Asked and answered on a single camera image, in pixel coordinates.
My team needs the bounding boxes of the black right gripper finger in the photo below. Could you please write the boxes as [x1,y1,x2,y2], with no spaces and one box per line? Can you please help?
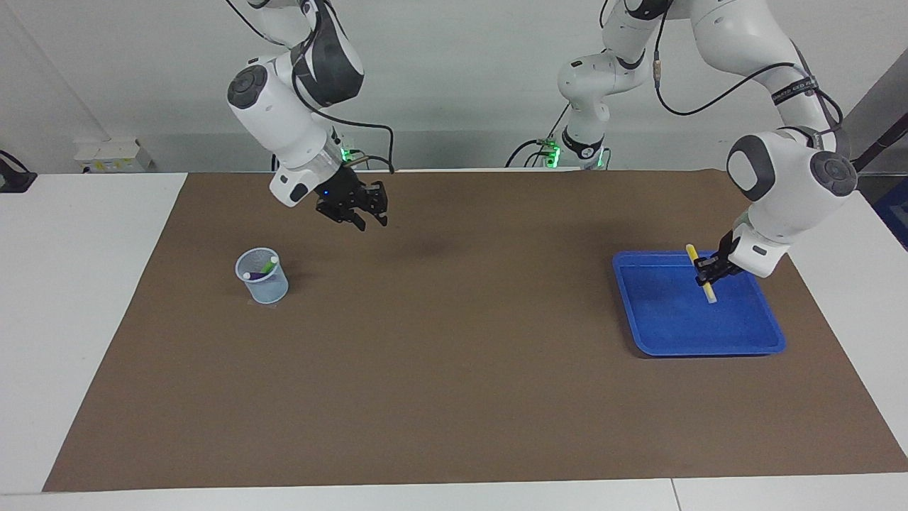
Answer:
[358,181,389,226]
[317,209,367,232]

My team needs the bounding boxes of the yellow pen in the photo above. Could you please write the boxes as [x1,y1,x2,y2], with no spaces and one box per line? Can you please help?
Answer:
[685,243,718,304]

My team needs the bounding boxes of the blue plastic tray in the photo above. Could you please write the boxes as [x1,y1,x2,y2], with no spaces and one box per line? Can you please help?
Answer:
[611,250,787,357]

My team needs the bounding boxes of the translucent plastic cup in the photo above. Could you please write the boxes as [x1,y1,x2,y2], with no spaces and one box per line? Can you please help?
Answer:
[235,247,289,304]

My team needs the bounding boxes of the brown table mat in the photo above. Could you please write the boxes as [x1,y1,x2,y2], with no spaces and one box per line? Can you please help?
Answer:
[43,169,908,493]

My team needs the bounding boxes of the blue crate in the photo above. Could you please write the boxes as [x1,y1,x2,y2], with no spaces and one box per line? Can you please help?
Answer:
[873,177,908,251]

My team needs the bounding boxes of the black stand pole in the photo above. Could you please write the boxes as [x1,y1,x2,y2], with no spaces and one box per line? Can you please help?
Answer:
[844,110,908,189]

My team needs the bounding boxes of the white box with yellow label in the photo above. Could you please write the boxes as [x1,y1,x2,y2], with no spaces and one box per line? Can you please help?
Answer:
[73,138,153,175]

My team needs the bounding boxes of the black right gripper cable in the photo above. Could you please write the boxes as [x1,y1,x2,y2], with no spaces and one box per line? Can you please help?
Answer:
[226,0,396,175]

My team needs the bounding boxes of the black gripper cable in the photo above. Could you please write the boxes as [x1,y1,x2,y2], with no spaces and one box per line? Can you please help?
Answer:
[599,0,845,153]
[226,0,396,175]

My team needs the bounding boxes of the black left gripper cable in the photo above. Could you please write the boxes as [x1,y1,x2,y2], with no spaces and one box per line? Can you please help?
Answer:
[599,0,845,153]

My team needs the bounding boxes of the black left base cables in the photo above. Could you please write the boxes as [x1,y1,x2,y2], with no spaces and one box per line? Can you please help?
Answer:
[505,103,570,170]

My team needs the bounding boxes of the black clamp mount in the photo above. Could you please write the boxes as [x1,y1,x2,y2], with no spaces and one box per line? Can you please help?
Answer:
[0,149,38,194]

